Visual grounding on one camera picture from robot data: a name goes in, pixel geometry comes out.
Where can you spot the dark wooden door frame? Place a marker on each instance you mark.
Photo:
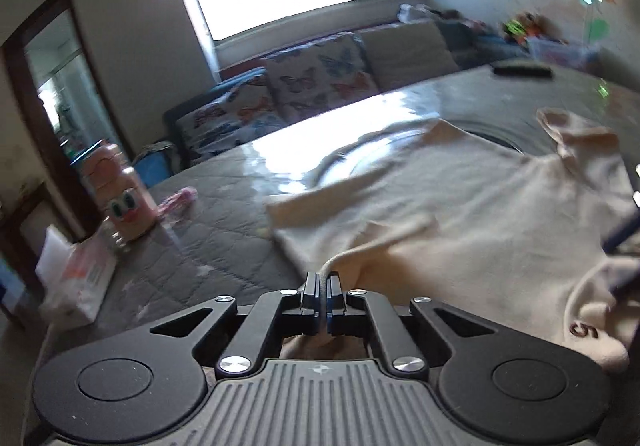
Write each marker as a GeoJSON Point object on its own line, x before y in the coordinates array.
{"type": "Point", "coordinates": [66, 181]}

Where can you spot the clear plastic storage bin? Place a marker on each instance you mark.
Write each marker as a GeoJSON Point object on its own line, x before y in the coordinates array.
{"type": "Point", "coordinates": [576, 56]}

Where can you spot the dark blue sofa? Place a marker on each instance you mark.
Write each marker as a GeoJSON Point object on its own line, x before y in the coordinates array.
{"type": "Point", "coordinates": [468, 48]}

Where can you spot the butterfly cushion left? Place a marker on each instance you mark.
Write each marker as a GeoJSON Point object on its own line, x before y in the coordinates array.
{"type": "Point", "coordinates": [246, 112]}

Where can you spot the cream sweatshirt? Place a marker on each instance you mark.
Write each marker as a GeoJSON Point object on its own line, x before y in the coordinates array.
{"type": "Point", "coordinates": [510, 237]}

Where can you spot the black remote control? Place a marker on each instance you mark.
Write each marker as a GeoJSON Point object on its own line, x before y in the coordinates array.
{"type": "Point", "coordinates": [524, 70]}

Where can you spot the white tissue box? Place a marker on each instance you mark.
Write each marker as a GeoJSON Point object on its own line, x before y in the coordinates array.
{"type": "Point", "coordinates": [75, 278]}

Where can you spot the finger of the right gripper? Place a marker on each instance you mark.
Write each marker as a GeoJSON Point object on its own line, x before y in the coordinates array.
{"type": "Point", "coordinates": [620, 235]}

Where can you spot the pink cartoon water bottle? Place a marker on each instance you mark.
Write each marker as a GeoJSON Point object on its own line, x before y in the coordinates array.
{"type": "Point", "coordinates": [119, 191]}

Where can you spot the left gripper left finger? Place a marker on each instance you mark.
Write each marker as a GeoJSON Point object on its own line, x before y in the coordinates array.
{"type": "Point", "coordinates": [275, 317]}

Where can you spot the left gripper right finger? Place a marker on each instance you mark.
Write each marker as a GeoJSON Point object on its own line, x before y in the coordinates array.
{"type": "Point", "coordinates": [369, 316]}

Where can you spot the white plush toy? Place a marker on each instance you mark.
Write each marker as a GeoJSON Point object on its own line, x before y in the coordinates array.
{"type": "Point", "coordinates": [409, 13]}

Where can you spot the blue blanket on sofa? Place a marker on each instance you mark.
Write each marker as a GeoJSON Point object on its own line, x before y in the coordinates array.
{"type": "Point", "coordinates": [157, 162]}

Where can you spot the butterfly cushion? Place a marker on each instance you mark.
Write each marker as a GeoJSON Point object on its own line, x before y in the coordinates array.
{"type": "Point", "coordinates": [246, 112]}
{"type": "Point", "coordinates": [319, 76]}

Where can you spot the plush toys pile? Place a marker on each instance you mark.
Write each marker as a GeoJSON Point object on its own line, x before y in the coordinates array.
{"type": "Point", "coordinates": [523, 26]}

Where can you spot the plain beige cushion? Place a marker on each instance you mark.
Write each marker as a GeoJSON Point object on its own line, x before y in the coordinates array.
{"type": "Point", "coordinates": [404, 54]}

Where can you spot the butterfly cushion middle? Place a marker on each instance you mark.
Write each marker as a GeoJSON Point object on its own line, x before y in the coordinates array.
{"type": "Point", "coordinates": [319, 76]}

